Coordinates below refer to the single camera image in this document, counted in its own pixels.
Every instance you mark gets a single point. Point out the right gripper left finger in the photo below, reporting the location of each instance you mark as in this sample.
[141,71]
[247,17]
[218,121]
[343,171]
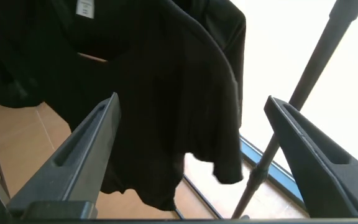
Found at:
[82,177]

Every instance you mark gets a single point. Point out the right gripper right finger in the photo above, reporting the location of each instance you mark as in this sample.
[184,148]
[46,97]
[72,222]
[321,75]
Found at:
[322,180]

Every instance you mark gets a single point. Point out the pink clothes hanger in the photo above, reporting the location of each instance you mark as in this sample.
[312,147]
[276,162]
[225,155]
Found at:
[92,57]

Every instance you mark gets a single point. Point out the black clothes rack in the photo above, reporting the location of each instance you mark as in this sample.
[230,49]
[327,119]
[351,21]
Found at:
[315,65]

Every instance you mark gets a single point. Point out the window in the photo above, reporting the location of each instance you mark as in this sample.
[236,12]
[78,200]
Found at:
[278,174]

